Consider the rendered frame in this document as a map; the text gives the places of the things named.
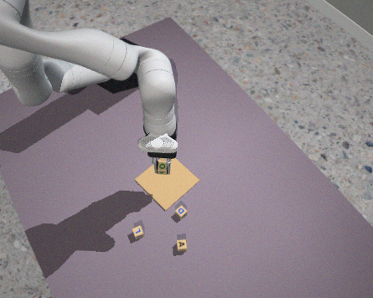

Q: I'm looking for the tan letter block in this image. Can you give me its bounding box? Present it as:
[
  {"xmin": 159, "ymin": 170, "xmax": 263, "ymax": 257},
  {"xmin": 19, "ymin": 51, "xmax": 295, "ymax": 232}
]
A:
[
  {"xmin": 175, "ymin": 205, "xmax": 187, "ymax": 219},
  {"xmin": 158, "ymin": 162, "xmax": 167, "ymax": 175},
  {"xmin": 132, "ymin": 226, "xmax": 144, "ymax": 239},
  {"xmin": 177, "ymin": 239, "xmax": 187, "ymax": 251}
]

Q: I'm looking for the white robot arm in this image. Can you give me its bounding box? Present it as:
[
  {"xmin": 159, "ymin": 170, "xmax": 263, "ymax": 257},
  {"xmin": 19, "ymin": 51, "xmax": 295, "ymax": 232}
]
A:
[{"xmin": 0, "ymin": 0, "xmax": 176, "ymax": 126}]

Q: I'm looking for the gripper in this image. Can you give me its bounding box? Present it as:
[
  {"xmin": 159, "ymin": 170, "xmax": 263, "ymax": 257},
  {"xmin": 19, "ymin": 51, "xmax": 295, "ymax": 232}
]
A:
[{"xmin": 137, "ymin": 114, "xmax": 178, "ymax": 174}]

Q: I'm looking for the tan flat mat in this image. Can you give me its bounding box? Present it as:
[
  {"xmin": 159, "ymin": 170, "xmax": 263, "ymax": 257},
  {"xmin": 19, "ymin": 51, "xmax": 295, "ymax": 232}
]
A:
[{"xmin": 135, "ymin": 158, "xmax": 199, "ymax": 211}]

